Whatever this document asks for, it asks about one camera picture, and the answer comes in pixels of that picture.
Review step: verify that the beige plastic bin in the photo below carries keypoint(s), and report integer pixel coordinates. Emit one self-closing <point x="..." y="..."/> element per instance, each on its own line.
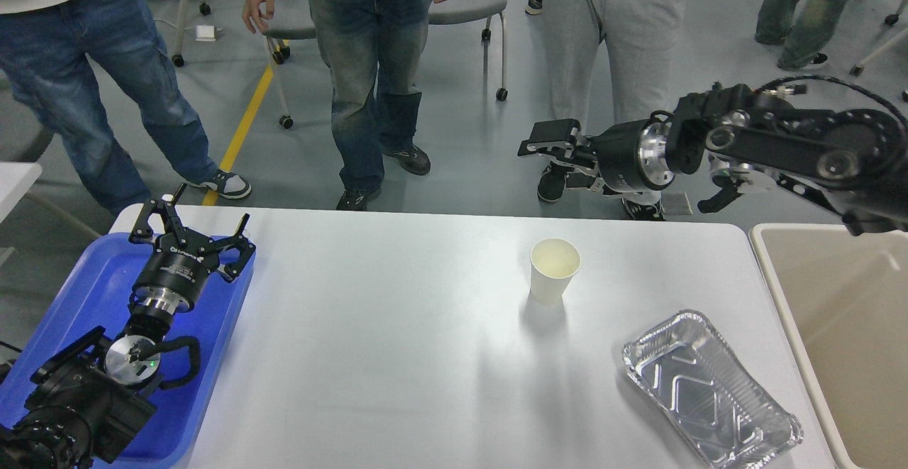
<point x="842" y="300"/>

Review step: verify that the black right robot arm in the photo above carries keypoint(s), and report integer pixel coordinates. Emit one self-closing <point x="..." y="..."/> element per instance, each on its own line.
<point x="852" y="162"/>

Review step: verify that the grey chair on castors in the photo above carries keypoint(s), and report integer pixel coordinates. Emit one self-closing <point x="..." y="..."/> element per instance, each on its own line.
<point x="372" y="48"/>

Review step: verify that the white paper cup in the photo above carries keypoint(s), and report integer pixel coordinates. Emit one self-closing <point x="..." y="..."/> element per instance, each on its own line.
<point x="554" y="262"/>

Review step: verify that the white floor socket box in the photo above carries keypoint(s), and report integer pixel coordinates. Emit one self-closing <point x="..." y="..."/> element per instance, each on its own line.
<point x="206" y="33"/>

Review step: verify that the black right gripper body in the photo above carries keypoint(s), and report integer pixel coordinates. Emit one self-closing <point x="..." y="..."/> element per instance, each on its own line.
<point x="632" y="157"/>

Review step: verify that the person in faded jeans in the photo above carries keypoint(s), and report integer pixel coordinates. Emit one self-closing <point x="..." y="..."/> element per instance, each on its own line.
<point x="363" y="170"/>

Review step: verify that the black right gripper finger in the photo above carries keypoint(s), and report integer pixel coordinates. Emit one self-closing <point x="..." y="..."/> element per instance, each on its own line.
<point x="593" y="180"/>
<point x="561" y="140"/>

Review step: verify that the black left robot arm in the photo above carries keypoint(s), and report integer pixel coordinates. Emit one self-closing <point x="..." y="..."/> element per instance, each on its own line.
<point x="130" y="347"/>

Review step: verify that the person in grey sweatpants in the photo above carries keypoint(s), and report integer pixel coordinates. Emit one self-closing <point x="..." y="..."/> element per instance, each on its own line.
<point x="639" y="35"/>

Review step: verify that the white side table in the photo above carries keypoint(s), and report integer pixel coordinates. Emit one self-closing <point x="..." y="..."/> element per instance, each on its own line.
<point x="16" y="179"/>

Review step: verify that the blue plastic tray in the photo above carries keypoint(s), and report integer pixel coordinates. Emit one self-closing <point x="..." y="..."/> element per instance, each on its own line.
<point x="96" y="294"/>

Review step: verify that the aluminium foil tray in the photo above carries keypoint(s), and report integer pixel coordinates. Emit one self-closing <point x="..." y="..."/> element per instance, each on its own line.
<point x="693" y="376"/>

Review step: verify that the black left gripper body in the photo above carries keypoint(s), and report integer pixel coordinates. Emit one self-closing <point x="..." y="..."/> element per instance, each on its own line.
<point x="174" y="276"/>

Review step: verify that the person in olive trousers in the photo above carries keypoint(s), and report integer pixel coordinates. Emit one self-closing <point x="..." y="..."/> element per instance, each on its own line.
<point x="801" y="27"/>

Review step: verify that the person in blue jeans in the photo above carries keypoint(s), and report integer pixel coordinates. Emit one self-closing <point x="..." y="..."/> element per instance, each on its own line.
<point x="48" y="49"/>

